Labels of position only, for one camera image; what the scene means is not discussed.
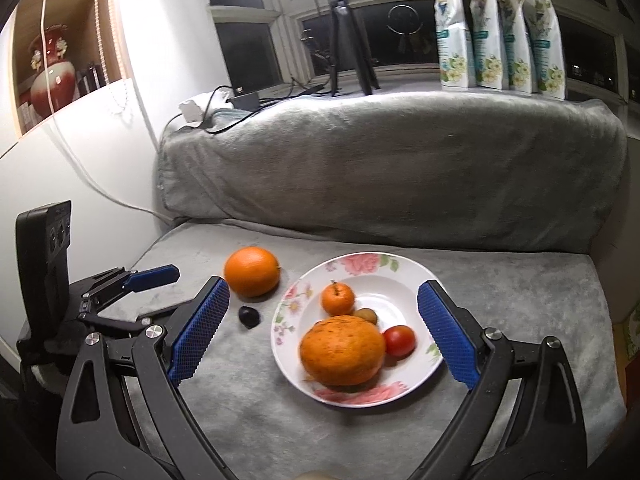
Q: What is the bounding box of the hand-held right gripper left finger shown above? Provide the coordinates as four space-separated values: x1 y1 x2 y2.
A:
56 275 236 480

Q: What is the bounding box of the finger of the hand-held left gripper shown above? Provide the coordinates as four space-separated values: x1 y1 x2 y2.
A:
75 302 178 336
82 264 181 302

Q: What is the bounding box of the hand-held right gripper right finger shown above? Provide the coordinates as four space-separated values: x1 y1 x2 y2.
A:
415 280 588 480

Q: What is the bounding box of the red tomato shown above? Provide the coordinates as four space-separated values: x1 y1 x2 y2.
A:
382 325 417 357

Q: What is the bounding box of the smooth bright orange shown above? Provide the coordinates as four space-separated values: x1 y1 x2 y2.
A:
223 246 281 297

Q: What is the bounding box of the white floral plate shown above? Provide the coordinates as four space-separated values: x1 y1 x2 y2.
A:
271 253 447 407

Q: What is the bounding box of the large rough-skinned orange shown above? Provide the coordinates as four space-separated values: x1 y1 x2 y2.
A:
299 316 387 387

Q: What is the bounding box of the small tangerine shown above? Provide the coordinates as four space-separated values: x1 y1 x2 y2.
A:
320 281 356 317

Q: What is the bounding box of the white cabinet with wooden niche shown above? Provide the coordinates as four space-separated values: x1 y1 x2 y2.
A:
0 0 221 356

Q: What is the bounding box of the white power strip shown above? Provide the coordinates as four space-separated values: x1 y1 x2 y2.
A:
179 92 236 128

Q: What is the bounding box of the grey fleece bolster cushion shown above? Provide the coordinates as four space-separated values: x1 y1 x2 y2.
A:
157 91 628 256

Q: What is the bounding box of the red and white vase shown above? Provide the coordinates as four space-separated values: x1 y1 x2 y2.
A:
29 24 77 117

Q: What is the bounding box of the white floral refill pouch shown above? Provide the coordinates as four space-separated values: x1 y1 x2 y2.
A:
524 0 568 101
426 0 473 92
462 0 506 92
497 0 535 95

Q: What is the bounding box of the black tripod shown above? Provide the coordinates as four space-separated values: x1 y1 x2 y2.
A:
325 0 381 97

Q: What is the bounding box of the white bead cord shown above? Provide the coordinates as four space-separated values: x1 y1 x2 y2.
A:
94 0 134 119

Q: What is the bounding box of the white cable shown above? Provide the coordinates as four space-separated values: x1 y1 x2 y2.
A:
40 0 173 223

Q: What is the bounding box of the window with white frame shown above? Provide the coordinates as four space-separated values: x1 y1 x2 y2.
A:
202 0 640 106

